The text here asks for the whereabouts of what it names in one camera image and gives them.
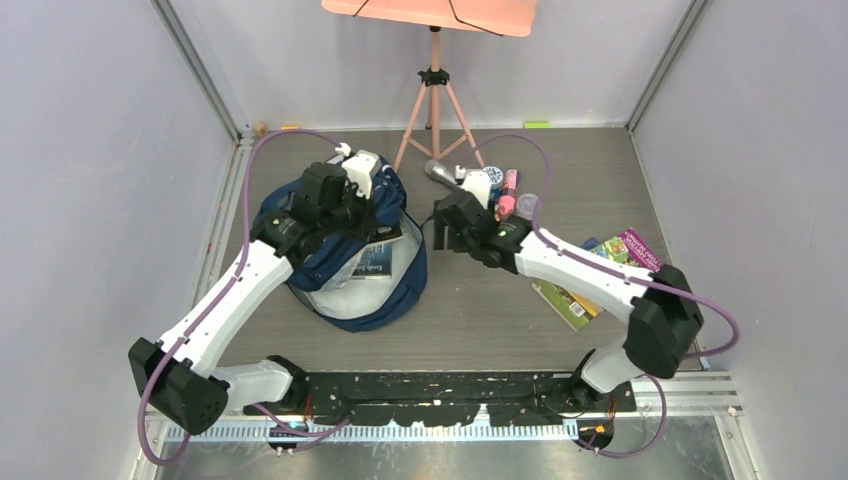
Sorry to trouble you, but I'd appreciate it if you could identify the dark blue fantasy book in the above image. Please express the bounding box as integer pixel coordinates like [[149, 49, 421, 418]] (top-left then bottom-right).
[[350, 242, 393, 280]]

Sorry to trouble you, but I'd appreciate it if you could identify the navy blue student backpack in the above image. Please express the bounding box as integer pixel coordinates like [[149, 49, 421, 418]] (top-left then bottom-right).
[[250, 155, 428, 332]]

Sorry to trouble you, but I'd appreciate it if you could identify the purple magenta booklet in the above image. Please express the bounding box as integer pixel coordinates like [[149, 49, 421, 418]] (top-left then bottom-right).
[[581, 228, 663, 272]]

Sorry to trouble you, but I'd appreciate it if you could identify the brown cover book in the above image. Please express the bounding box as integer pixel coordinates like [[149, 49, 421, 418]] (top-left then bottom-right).
[[368, 224, 403, 245]]

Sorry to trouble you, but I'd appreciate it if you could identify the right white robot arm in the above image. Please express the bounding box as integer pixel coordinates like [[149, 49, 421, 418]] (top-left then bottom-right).
[[434, 190, 703, 411]]

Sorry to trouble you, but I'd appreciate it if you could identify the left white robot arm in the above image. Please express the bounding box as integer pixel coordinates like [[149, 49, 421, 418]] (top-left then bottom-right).
[[129, 153, 382, 435]]

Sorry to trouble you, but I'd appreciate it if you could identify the pink highlighter marker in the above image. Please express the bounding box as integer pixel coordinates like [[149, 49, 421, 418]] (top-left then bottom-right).
[[496, 169, 519, 218]]

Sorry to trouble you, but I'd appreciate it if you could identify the clear small round container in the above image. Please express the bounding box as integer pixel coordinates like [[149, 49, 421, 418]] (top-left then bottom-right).
[[514, 193, 539, 220]]

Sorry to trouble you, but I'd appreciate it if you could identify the silver microphone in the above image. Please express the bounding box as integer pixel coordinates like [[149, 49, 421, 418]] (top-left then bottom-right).
[[424, 159, 460, 190]]

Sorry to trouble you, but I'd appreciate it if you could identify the blue patterned round tin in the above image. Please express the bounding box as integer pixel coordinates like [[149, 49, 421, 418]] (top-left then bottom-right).
[[482, 165, 504, 201]]

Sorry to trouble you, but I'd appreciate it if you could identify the small cork piece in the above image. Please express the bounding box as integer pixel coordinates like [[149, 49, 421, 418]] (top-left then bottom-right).
[[252, 121, 269, 138]]

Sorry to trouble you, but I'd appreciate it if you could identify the pink music stand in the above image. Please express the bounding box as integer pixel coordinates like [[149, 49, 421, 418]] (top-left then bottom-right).
[[321, 0, 537, 169]]

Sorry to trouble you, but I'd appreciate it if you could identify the green yellow booklet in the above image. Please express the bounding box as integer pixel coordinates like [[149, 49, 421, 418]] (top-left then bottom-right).
[[531, 280, 603, 331]]

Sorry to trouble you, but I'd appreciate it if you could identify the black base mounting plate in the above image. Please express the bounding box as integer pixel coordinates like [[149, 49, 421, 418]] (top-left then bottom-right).
[[264, 371, 637, 427]]

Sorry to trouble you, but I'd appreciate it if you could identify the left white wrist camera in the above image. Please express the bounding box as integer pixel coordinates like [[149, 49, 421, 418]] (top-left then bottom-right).
[[335, 142, 382, 200]]

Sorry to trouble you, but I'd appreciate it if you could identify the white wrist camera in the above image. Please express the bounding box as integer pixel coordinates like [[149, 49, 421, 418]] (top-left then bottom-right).
[[459, 169, 491, 210], [335, 142, 382, 200]]

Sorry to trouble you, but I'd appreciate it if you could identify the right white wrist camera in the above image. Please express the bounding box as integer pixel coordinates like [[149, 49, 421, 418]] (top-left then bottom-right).
[[459, 169, 491, 210]]

